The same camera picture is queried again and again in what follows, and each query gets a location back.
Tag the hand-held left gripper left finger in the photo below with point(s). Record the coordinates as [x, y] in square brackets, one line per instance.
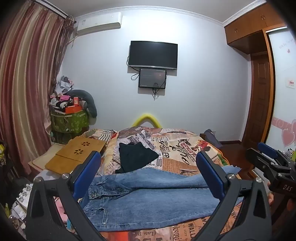
[89, 168]

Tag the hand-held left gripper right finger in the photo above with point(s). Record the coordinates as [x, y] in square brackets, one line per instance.
[210, 173]

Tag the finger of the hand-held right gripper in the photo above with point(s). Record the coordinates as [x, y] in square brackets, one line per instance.
[268, 149]
[263, 164]

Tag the blue jeans pants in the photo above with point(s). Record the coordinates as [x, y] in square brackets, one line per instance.
[148, 199]

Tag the person's right hand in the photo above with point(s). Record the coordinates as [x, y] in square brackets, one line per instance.
[271, 199]

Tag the bamboo lap desk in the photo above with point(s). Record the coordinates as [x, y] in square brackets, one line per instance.
[78, 151]

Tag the dark blue bag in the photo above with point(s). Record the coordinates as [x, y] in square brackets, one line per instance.
[211, 138]

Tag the printed blanket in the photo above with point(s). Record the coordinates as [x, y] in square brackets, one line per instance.
[180, 148]

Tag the white heart-print wardrobe door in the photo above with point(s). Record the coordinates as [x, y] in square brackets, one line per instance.
[284, 104]

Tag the black garment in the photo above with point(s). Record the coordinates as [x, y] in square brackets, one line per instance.
[135, 155]

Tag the green fabric storage basket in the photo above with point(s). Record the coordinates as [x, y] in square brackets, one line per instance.
[69, 124]

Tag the beige side table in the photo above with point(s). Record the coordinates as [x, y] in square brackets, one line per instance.
[40, 160]

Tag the brown wooden door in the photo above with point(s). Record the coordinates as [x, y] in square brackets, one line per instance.
[259, 99]

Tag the orange box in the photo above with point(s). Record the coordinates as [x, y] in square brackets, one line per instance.
[72, 109]

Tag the small red box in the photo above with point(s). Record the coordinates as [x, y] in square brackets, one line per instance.
[75, 101]

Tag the grey curved pillow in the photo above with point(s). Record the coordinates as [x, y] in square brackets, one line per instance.
[89, 99]

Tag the yellow curved headboard pad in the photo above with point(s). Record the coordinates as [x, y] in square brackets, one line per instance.
[145, 117]

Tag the pile of clothes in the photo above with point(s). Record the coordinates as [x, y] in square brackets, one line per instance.
[62, 91]

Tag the striped red curtain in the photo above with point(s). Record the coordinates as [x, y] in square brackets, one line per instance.
[25, 81]

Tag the small black monitor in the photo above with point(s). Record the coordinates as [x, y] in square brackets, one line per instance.
[152, 78]

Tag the brown overhead cabinet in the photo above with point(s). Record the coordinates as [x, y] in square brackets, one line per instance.
[247, 30]

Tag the white air conditioner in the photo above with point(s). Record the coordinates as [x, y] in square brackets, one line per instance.
[99, 23]

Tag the red wall sticker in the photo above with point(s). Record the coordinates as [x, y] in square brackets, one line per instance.
[291, 83]

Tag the black wall television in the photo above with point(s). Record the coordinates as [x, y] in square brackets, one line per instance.
[153, 54]

